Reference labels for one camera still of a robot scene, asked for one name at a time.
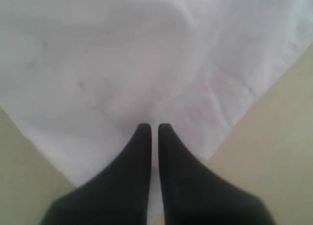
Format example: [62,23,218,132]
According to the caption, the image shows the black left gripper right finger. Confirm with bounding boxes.
[158,123,275,225]

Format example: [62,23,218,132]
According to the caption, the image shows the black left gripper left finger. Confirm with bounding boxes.
[44,123,152,225]

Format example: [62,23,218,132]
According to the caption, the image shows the white t-shirt red lettering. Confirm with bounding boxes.
[0,0,313,225]

